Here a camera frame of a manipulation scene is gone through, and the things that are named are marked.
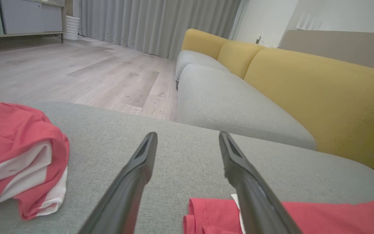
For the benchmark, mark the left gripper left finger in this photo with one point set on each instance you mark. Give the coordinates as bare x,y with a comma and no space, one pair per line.
125,195

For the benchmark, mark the pale grey cabinet door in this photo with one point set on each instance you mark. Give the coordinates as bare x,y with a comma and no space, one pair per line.
31,16

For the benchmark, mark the grey sofa seat cushion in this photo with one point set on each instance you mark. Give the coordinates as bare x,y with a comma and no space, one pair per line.
192,58
229,104

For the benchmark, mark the white ribbed bin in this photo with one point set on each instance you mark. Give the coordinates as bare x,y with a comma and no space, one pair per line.
72,28

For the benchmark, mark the yellow sofa back cushion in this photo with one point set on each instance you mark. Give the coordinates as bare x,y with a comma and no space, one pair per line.
201,42
330,97
237,58

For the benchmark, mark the wide grey sofa chaise cushion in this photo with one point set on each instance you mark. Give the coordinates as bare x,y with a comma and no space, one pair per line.
187,162

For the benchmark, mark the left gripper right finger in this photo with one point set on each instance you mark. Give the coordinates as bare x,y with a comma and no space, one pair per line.
252,201

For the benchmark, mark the beige low partition panel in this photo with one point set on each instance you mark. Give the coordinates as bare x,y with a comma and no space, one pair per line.
342,48

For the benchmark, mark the white slatted chair back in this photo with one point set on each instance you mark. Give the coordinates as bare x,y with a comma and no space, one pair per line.
308,22

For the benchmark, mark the wooden sideboard cabinet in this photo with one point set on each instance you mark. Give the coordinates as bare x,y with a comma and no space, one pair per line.
21,35

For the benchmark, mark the crumpled red white garment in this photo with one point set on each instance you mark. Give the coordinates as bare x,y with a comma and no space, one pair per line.
11,130

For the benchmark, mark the white wall socket plug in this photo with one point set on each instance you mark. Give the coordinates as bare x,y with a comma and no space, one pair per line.
259,39

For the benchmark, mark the grey pleated curtain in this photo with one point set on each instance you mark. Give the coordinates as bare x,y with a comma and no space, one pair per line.
148,22

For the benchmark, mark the red shorts with bulls print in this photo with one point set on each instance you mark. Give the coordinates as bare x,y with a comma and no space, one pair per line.
320,217

